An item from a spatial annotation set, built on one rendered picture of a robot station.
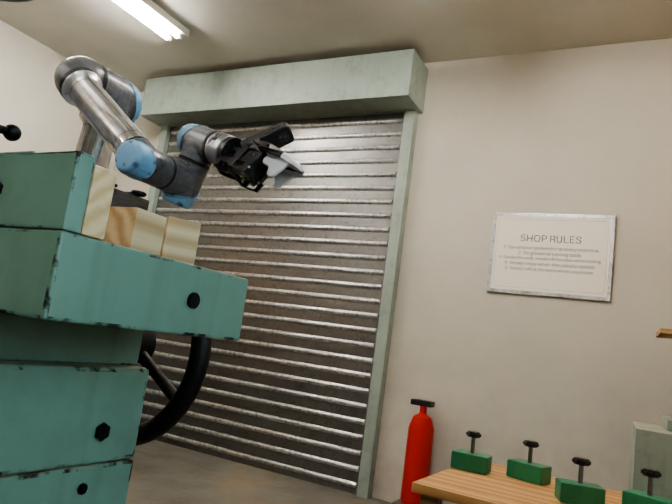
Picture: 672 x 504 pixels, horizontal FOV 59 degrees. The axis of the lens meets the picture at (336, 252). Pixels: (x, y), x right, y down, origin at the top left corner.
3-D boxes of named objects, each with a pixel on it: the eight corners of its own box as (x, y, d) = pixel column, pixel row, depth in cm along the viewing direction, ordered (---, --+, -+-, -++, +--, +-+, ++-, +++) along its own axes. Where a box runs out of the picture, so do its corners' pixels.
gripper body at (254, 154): (260, 194, 125) (223, 180, 132) (284, 166, 128) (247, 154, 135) (244, 169, 119) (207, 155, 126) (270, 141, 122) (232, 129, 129)
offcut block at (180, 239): (180, 271, 59) (188, 226, 60) (193, 270, 56) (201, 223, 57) (148, 265, 57) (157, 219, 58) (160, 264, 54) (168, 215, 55)
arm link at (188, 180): (141, 190, 132) (161, 145, 132) (175, 204, 141) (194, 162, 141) (165, 201, 128) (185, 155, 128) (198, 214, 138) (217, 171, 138)
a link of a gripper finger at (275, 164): (289, 188, 117) (257, 176, 123) (306, 168, 119) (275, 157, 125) (283, 177, 115) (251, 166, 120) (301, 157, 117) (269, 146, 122)
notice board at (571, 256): (610, 301, 305) (616, 215, 312) (610, 301, 304) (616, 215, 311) (486, 291, 335) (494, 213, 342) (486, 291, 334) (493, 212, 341)
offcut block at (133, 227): (125, 256, 52) (133, 216, 52) (159, 259, 50) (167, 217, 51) (93, 248, 49) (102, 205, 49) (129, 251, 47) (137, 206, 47)
